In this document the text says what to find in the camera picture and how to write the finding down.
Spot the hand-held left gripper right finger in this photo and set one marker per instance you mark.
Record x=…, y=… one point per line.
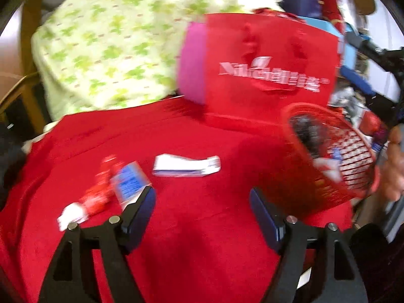
x=265, y=221

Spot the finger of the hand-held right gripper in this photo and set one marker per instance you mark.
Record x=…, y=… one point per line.
x=356, y=80
x=391, y=58

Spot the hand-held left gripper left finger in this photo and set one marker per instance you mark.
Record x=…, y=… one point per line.
x=140, y=217

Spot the blue and white box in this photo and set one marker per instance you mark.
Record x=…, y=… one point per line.
x=129, y=181

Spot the red plastic wrapper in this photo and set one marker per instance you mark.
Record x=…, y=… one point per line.
x=97, y=195

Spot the red mesh plastic basket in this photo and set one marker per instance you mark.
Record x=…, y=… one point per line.
x=315, y=195

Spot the white packet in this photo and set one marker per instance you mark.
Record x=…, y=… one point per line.
x=180, y=165

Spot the white tissue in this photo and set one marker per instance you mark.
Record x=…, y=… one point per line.
x=71, y=216

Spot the black plastic bag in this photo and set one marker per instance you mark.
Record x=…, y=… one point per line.
x=304, y=132

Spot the person's right hand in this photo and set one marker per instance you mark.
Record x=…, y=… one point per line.
x=396, y=170

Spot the red cloth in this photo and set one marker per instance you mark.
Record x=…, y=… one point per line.
x=195, y=243

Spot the light blue cardboard box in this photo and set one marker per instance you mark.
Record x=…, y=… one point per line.
x=325, y=25

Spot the red paper gift bag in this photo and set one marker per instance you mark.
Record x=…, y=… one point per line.
x=227, y=101

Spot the black fluffy garment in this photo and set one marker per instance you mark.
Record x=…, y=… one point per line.
x=9, y=164

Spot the pink cushion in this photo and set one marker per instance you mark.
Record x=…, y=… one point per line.
x=192, y=66

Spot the green floral quilt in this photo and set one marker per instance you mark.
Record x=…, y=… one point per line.
x=110, y=53

